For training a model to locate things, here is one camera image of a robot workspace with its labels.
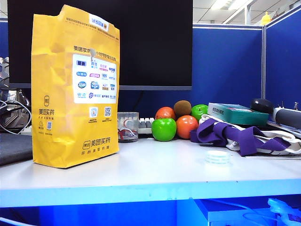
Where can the yellow paper bag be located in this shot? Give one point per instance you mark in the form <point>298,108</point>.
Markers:
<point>58,117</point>

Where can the white keyboard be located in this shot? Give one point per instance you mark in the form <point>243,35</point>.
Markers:
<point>145,126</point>

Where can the orange fruit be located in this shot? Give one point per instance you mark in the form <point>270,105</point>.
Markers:
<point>187,127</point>
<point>165,113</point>

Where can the large green apple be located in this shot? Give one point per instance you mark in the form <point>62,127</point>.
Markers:
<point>163,129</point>

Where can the clear plastic cup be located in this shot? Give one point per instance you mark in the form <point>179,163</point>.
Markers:
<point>128,127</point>

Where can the brown kiwi fruit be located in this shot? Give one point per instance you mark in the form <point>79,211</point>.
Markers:
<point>182,108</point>

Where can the small green apple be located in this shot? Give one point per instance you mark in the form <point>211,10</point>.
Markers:
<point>200,111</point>

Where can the black computer monitor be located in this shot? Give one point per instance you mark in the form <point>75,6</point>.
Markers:
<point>152,47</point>

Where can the teal cardboard box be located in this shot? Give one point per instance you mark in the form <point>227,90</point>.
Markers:
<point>237,115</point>

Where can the blue partition panel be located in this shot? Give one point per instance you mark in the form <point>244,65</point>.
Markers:
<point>225,66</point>
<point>284,58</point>

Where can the black round object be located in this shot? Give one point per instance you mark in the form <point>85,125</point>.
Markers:
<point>261,106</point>

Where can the ceiling light panel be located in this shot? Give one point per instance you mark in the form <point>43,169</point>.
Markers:
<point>225,4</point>

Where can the gray cylinder device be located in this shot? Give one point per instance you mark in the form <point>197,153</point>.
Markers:
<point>288,117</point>

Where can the dark gray mat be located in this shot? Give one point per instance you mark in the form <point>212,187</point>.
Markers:
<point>15,148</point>

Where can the yellow duck toy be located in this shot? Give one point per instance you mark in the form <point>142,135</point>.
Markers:
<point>265,20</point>

